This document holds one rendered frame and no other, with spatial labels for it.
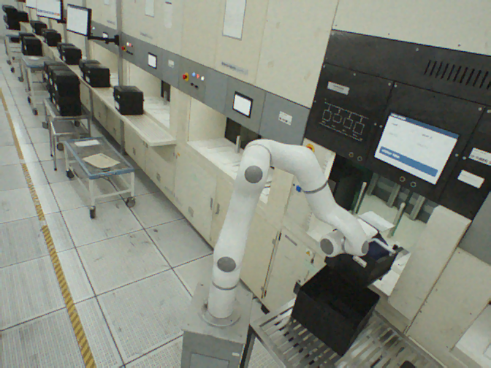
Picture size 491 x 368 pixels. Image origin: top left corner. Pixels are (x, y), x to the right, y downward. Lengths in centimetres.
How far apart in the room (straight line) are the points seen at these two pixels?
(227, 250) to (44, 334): 161
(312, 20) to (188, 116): 149
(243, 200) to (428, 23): 96
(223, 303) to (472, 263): 100
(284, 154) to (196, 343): 92
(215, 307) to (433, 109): 119
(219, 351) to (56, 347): 121
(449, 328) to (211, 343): 101
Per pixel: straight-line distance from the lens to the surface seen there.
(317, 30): 178
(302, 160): 104
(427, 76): 147
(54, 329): 255
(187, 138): 298
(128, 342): 239
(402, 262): 197
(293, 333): 155
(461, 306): 162
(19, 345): 254
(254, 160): 100
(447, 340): 173
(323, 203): 112
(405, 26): 153
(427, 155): 147
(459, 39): 145
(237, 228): 117
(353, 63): 163
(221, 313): 148
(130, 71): 423
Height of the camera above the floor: 195
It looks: 28 degrees down
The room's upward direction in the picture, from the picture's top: 10 degrees clockwise
